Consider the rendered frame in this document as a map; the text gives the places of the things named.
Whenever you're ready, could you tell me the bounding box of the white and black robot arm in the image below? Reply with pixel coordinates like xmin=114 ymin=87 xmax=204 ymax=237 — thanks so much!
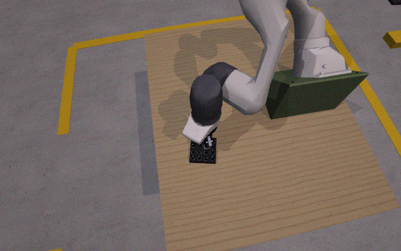
xmin=182 ymin=0 xmax=351 ymax=144

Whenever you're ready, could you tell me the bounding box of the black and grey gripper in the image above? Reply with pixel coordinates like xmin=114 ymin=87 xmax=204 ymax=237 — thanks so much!
xmin=202 ymin=127 xmax=217 ymax=149

